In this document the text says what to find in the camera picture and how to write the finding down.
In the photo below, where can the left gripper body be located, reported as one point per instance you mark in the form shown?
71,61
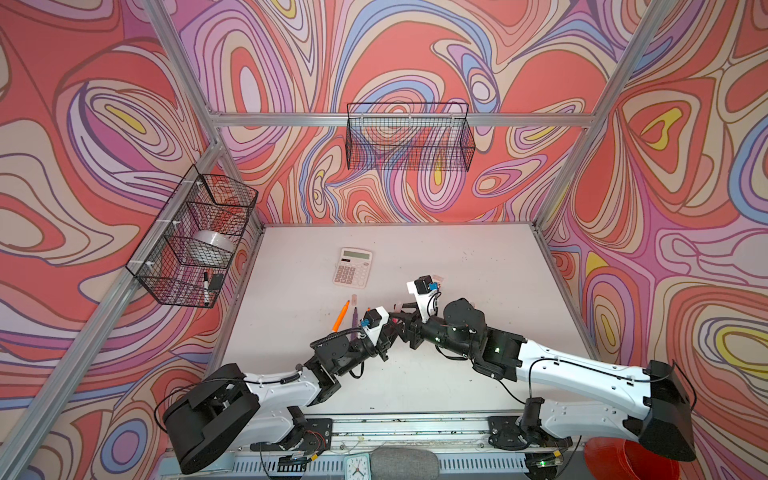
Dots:
356,353

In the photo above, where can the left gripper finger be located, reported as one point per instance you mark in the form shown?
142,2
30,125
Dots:
394,328
382,349

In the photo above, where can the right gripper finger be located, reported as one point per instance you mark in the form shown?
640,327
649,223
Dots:
412,335
405,312

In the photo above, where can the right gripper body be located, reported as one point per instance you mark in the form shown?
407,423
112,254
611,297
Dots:
435,333

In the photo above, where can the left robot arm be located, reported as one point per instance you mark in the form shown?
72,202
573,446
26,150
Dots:
233,409

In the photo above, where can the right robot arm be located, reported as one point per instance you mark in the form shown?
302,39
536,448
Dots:
648,405

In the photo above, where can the orange marker far left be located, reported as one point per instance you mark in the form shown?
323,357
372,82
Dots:
341,316

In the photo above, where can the pink calculator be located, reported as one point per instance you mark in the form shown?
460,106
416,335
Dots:
353,268

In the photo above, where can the small white clock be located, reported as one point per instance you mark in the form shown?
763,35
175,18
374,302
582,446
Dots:
357,467

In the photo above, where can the silver tape roll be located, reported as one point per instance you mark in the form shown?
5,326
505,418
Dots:
215,239

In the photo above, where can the red bucket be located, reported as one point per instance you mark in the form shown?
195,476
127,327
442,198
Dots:
616,459

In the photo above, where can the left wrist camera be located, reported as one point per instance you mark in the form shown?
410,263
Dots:
372,326

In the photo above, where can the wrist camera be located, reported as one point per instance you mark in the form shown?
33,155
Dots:
372,326
426,292

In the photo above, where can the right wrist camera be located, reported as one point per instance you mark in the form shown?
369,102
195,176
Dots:
426,292

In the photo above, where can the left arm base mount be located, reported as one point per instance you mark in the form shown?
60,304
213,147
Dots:
307,435

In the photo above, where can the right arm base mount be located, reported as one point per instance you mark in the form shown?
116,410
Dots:
506,433

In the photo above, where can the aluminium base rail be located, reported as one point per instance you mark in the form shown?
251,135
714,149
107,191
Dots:
459,438

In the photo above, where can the black wire basket back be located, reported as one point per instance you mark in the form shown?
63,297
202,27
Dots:
409,136

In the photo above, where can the black wire basket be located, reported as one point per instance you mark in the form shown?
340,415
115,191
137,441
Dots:
409,136
169,263

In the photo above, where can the black wire basket left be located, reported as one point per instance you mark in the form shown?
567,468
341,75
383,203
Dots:
169,263

